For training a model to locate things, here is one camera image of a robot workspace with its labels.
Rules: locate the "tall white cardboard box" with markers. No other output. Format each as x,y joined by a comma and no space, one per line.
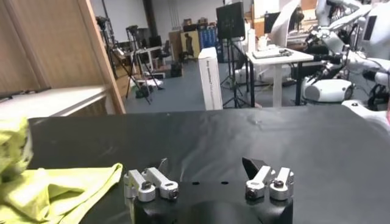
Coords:
211,82

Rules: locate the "black bin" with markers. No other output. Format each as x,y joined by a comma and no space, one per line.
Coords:
176,70

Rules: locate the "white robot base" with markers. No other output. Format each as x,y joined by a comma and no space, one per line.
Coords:
326,90

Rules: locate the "white rectangular table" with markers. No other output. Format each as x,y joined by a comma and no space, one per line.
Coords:
55,100

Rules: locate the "white curved sheet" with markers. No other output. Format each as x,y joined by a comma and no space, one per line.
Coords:
283,24

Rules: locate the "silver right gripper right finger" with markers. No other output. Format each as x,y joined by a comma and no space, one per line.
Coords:
265,179

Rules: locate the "black panel on tripod stand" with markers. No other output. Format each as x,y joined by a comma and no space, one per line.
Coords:
230,19

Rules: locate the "yellow-green t-shirt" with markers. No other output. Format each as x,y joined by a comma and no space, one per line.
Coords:
45,188

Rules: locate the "small white robot base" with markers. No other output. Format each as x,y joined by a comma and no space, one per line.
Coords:
242,74

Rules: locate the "white standing desk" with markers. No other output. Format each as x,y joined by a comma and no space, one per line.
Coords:
277,79

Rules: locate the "black tripod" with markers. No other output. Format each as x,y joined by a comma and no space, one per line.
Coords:
103,22
133,30

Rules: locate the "yellow picture board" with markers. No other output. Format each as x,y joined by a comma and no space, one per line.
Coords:
189,44

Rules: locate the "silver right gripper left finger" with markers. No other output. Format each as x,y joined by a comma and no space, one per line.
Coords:
155,184

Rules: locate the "white bottle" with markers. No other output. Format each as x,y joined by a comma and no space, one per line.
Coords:
251,41

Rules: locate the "white humanoid robot with base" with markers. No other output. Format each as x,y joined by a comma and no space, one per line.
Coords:
371,115

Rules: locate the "blue storage boxes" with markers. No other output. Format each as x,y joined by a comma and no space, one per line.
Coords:
208,36

